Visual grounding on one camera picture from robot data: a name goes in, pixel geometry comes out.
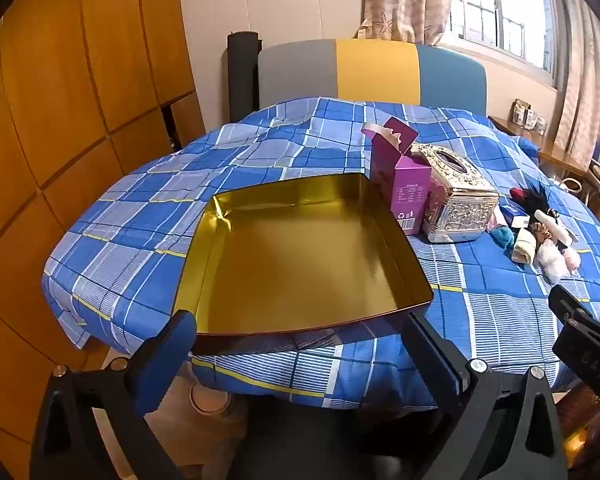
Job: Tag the blue tissue pack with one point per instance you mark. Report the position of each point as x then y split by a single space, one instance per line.
517 221

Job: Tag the wooden desk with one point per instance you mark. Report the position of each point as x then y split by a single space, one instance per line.
525 135

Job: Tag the grey yellow blue headboard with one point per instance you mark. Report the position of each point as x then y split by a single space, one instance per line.
375 70

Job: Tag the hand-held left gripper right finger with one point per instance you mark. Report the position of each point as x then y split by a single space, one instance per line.
430 355

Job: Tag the brown scrunchie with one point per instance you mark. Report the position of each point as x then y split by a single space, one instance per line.
540 234

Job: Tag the black rolled mat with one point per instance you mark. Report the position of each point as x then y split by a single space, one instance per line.
241 75

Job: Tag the clear plastic shower cap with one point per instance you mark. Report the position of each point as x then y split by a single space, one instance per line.
552 260

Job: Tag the red fuzzy sock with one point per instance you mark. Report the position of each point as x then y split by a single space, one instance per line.
517 194

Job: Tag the blue plush toy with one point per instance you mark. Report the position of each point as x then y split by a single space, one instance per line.
504 237

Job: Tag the window with metal bars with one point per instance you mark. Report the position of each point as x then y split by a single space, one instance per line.
510 15

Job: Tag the white tube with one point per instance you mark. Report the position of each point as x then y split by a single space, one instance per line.
555 225

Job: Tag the silver ornate tissue box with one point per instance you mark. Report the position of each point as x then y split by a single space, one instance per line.
455 205

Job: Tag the beige printed curtain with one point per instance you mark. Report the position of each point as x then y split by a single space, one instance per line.
405 0
580 85

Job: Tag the pink towel roll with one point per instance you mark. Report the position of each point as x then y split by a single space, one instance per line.
572 260

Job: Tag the wooden wardrobe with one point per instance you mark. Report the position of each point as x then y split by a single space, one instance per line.
55 110

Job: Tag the gold tin tray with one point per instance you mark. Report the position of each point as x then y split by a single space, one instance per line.
290 270

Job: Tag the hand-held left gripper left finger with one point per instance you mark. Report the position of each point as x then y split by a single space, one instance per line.
167 360

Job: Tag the purple carton box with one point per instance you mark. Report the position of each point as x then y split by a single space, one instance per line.
405 185

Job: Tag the blue plaid bed sheet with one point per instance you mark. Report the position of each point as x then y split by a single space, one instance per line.
145 240

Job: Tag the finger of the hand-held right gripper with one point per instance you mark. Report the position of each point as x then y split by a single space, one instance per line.
587 345

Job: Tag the cream socks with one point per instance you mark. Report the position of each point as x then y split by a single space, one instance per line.
522 252

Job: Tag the cluster of small jars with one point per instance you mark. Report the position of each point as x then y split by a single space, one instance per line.
527 116

